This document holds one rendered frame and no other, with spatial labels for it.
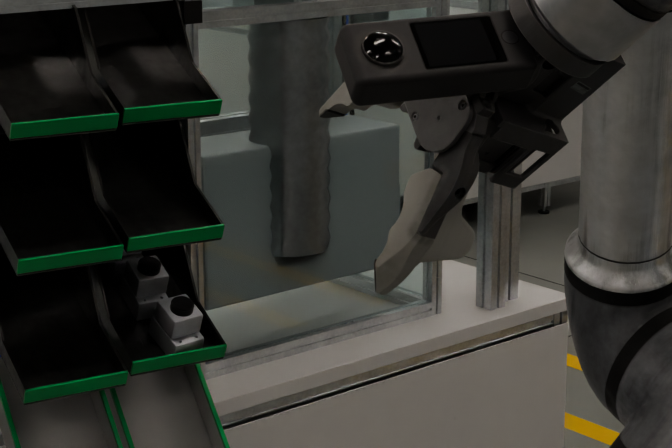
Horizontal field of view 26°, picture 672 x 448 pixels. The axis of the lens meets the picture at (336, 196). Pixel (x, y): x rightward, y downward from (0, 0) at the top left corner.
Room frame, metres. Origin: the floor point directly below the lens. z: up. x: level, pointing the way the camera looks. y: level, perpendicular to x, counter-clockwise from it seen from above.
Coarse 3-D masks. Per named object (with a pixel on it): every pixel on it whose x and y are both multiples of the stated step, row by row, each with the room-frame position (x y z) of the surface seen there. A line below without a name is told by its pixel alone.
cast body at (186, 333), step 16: (160, 304) 1.77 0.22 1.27; (176, 304) 1.76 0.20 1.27; (192, 304) 1.77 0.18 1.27; (160, 320) 1.77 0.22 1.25; (176, 320) 1.75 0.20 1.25; (192, 320) 1.76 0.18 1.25; (160, 336) 1.77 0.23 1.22; (176, 336) 1.76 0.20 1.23; (192, 336) 1.77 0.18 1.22; (176, 352) 1.75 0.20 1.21
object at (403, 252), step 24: (408, 192) 0.89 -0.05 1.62; (432, 192) 0.88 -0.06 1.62; (408, 216) 0.88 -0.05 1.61; (456, 216) 0.90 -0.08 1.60; (408, 240) 0.88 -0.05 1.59; (432, 240) 0.88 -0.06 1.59; (456, 240) 0.90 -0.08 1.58; (384, 264) 0.89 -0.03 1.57; (408, 264) 0.88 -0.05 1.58; (384, 288) 0.89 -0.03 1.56
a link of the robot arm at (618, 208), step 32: (640, 64) 1.01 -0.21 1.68; (608, 96) 1.03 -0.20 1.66; (640, 96) 1.02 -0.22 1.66; (608, 128) 1.04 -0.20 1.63; (640, 128) 1.03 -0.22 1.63; (608, 160) 1.05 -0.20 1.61; (640, 160) 1.04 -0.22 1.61; (608, 192) 1.06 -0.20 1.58; (640, 192) 1.05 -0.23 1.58; (608, 224) 1.07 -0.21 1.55; (640, 224) 1.07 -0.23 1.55; (576, 256) 1.11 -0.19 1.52; (608, 256) 1.08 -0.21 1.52; (640, 256) 1.08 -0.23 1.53; (576, 288) 1.11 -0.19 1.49; (608, 288) 1.08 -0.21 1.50; (640, 288) 1.08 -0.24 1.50; (576, 320) 1.11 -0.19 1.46; (608, 320) 1.09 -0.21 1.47; (640, 320) 1.08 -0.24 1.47; (576, 352) 1.13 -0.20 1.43; (608, 352) 1.08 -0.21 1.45
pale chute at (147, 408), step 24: (144, 384) 1.86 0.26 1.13; (168, 384) 1.87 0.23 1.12; (192, 384) 1.87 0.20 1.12; (120, 408) 1.77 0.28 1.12; (144, 408) 1.83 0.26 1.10; (168, 408) 1.84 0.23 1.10; (192, 408) 1.86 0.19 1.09; (120, 432) 1.77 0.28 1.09; (144, 432) 1.80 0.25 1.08; (168, 432) 1.82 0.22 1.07; (192, 432) 1.83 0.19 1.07; (216, 432) 1.81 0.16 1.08
